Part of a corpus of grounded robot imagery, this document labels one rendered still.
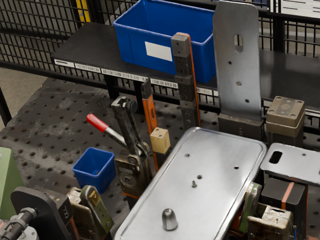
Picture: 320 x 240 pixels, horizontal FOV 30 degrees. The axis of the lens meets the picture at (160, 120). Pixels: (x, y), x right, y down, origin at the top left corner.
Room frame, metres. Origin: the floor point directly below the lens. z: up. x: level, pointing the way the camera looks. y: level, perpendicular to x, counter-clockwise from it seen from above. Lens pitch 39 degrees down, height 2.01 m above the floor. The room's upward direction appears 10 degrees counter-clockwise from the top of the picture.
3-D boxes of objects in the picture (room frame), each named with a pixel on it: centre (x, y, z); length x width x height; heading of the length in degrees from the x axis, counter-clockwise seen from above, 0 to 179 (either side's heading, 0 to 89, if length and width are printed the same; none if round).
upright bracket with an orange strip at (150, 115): (1.15, 0.02, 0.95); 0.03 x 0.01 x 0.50; 146
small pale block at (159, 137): (1.11, 0.01, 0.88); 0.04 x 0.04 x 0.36; 56
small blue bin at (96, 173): (1.36, 0.22, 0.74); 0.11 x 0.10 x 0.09; 146
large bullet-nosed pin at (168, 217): (0.87, 0.02, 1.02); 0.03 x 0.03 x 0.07
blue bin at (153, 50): (1.48, -0.08, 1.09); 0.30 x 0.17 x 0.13; 51
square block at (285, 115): (1.13, -0.31, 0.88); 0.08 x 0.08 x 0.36; 56
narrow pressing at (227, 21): (1.19, -0.21, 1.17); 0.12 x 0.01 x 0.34; 56
